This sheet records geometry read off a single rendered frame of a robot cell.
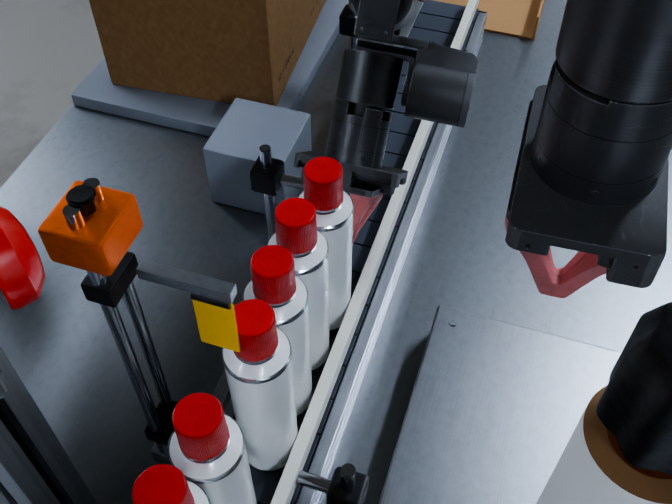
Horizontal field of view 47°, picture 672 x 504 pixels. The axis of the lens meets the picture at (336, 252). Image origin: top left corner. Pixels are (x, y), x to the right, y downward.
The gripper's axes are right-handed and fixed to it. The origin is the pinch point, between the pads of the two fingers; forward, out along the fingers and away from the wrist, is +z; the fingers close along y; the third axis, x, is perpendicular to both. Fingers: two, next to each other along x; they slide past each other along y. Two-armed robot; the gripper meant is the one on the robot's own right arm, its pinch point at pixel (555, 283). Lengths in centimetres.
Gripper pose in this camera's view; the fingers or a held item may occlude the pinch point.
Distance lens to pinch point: 43.8
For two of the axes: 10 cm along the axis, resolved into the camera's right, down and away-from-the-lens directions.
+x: -9.6, -2.0, 2.0
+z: 0.2, 6.4, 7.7
